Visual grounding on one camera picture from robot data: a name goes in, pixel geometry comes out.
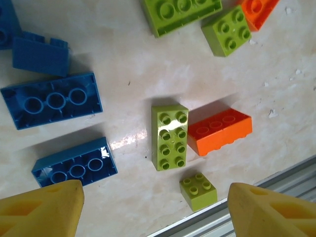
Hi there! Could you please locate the green two-by-two lego brick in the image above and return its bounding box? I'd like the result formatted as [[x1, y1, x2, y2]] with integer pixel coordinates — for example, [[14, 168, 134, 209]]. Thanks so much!
[[179, 172, 218, 212], [200, 4, 253, 58]]

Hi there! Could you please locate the green two-by-four lego brick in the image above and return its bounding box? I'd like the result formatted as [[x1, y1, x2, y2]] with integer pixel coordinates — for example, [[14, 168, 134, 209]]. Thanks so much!
[[141, 0, 223, 39], [151, 104, 190, 172]]

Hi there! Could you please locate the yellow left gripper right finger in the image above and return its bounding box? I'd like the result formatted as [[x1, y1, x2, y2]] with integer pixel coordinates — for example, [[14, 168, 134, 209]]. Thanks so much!
[[227, 182, 316, 237]]

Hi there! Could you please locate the blue lego brick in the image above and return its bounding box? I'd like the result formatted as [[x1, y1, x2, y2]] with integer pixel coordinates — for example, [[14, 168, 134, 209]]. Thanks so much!
[[0, 0, 22, 50], [31, 136, 119, 189], [0, 72, 104, 131], [12, 30, 72, 78]]

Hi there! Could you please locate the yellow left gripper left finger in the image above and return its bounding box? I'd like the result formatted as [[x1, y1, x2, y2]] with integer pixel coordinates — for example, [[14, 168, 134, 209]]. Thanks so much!
[[0, 179, 85, 237]]

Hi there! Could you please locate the wide aluminium base rail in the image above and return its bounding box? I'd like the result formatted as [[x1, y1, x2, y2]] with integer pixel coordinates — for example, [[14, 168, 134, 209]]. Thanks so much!
[[145, 155, 316, 237]]

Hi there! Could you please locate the orange lego brick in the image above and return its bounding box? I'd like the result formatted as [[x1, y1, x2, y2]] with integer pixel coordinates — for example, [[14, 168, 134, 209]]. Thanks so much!
[[240, 0, 281, 33], [187, 108, 253, 157]]

